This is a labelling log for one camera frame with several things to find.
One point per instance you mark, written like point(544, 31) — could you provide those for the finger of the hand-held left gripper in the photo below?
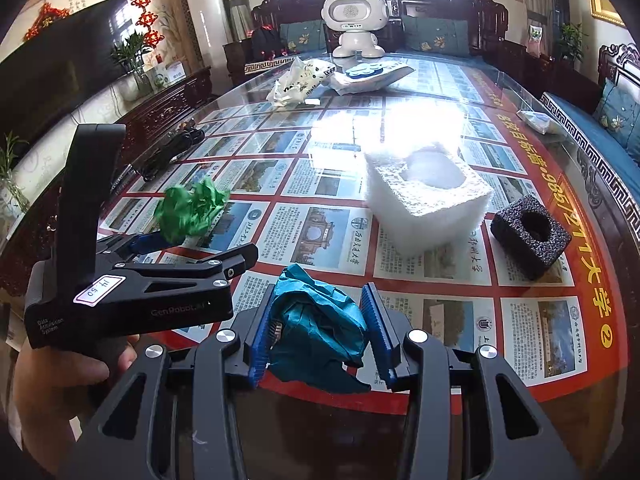
point(200, 269)
point(142, 243)

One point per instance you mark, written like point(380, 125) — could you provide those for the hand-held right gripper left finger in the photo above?
point(260, 340)

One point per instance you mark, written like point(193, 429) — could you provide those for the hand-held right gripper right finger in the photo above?
point(377, 330)

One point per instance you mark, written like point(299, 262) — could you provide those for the green paper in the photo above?
point(187, 210)

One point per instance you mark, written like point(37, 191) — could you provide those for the teal paper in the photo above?
point(315, 325)

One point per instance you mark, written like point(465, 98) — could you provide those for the person's left hand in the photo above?
point(65, 380)

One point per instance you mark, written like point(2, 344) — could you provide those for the slim green plant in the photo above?
point(12, 170)

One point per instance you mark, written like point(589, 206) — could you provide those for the white foam block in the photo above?
point(425, 210)

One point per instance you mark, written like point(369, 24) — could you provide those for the dark wooden television cabinet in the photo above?
point(150, 110)

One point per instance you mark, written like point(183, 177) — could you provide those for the black foam block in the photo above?
point(510, 240)

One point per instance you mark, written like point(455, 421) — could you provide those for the black television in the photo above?
point(50, 70)

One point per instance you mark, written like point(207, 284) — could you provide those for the green plant in glass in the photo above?
point(132, 55)

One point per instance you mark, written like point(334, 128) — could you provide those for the red printed table poster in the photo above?
point(525, 200)

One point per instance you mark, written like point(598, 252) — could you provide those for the white plastic bag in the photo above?
point(300, 82)

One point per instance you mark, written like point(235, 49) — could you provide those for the red knot ornament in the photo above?
point(145, 20)

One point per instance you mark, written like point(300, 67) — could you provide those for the red paper ornament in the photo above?
point(45, 17)

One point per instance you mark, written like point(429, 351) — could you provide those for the black bag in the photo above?
point(265, 42)

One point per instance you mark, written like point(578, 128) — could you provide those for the white standing air conditioner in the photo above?
point(205, 10)

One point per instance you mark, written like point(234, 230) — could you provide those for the white wet wipes packet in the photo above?
point(370, 81)

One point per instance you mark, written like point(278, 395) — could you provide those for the teal embroidered pillow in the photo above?
point(300, 37)
point(435, 35)

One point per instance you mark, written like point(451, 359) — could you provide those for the white tissue packet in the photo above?
point(542, 122)

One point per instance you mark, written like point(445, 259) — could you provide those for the dark carved wooden armchair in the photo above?
point(290, 10)
point(450, 0)

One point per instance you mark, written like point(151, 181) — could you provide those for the blue patterned seat cushion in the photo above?
point(585, 125)

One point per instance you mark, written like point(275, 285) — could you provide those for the white robot toy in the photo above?
point(352, 12)

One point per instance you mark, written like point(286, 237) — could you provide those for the dark wooden side table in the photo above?
point(550, 72)

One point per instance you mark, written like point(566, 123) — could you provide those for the blue embroidered pillow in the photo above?
point(617, 115)

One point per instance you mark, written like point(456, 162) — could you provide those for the small white green card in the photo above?
point(536, 37)

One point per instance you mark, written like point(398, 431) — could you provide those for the potted green plant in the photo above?
point(572, 40)

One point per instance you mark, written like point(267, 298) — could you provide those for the long carved wooden sofa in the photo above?
point(620, 65)

